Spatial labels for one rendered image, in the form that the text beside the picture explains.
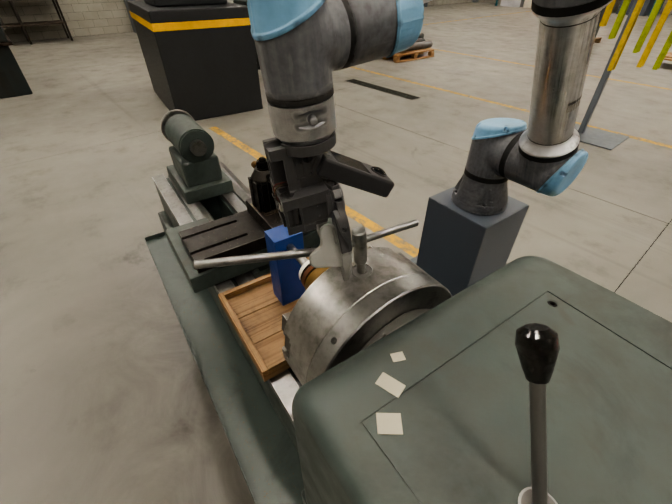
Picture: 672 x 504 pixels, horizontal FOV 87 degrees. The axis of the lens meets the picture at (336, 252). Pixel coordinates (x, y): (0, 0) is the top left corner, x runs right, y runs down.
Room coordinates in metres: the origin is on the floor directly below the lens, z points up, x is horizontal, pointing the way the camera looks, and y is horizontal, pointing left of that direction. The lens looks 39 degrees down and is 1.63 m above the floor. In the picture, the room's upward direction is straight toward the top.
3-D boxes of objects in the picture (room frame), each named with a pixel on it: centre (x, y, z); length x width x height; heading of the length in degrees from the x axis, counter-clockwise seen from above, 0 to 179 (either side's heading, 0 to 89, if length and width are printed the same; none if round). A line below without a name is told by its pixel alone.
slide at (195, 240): (0.96, 0.28, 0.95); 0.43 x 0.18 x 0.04; 124
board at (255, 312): (0.68, 0.10, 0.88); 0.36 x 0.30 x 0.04; 124
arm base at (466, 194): (0.89, -0.41, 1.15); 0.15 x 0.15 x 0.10
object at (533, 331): (0.18, -0.17, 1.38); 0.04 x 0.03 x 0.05; 34
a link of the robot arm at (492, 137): (0.88, -0.42, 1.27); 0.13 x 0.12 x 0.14; 35
